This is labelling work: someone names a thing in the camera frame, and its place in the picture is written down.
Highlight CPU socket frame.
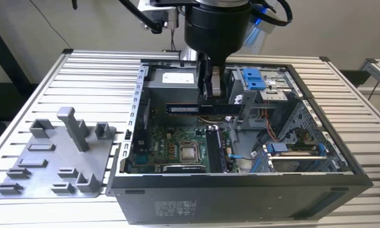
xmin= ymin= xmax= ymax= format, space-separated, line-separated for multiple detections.
xmin=175 ymin=141 xmax=203 ymax=164

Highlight black graphics card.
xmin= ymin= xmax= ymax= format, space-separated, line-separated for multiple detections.
xmin=159 ymin=163 xmax=209 ymax=174

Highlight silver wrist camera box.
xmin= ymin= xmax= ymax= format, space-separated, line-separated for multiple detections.
xmin=138 ymin=0 xmax=179 ymax=31
xmin=251 ymin=3 xmax=278 ymax=33

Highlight black RAM stick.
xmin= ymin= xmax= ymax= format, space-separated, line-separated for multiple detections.
xmin=163 ymin=103 xmax=243 ymax=117
xmin=206 ymin=125 xmax=226 ymax=173

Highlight black block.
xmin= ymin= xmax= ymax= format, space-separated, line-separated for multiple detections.
xmin=338 ymin=69 xmax=370 ymax=88

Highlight grey power supply unit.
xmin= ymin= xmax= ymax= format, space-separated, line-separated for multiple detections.
xmin=142 ymin=68 xmax=202 ymax=127

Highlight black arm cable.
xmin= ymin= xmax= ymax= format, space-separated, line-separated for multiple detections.
xmin=118 ymin=0 xmax=291 ymax=34

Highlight hard disk in blue carrier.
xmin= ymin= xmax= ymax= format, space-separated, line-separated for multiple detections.
xmin=261 ymin=142 xmax=329 ymax=173

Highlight silver CPU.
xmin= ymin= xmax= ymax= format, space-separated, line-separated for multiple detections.
xmin=179 ymin=147 xmax=199 ymax=160

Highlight metal side table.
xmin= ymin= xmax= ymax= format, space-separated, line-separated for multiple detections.
xmin=355 ymin=58 xmax=380 ymax=95

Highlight black base cable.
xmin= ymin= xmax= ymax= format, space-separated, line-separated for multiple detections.
xmin=169 ymin=28 xmax=178 ymax=52

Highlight grey metal drive cage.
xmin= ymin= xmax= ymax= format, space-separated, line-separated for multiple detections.
xmin=226 ymin=67 xmax=303 ymax=130

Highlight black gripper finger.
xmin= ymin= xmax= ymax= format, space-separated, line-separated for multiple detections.
xmin=211 ymin=66 xmax=223 ymax=97
xmin=197 ymin=53 xmax=214 ymax=106

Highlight white and black wires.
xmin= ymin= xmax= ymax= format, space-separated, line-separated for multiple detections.
xmin=195 ymin=115 xmax=234 ymax=124

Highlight green motherboard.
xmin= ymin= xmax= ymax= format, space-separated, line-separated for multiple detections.
xmin=126 ymin=125 xmax=241 ymax=174

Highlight grey parts rack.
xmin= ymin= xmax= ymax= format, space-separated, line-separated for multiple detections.
xmin=0 ymin=106 xmax=118 ymax=200

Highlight blue disk carrier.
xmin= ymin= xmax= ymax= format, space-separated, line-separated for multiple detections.
xmin=241 ymin=68 xmax=266 ymax=91

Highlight black stand post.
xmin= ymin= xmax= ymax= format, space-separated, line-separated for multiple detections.
xmin=0 ymin=15 xmax=30 ymax=84

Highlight orange wire bundle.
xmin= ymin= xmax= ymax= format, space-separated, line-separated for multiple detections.
xmin=261 ymin=106 xmax=278 ymax=143

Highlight black PC case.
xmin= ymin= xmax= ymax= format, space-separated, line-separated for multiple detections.
xmin=105 ymin=58 xmax=373 ymax=226

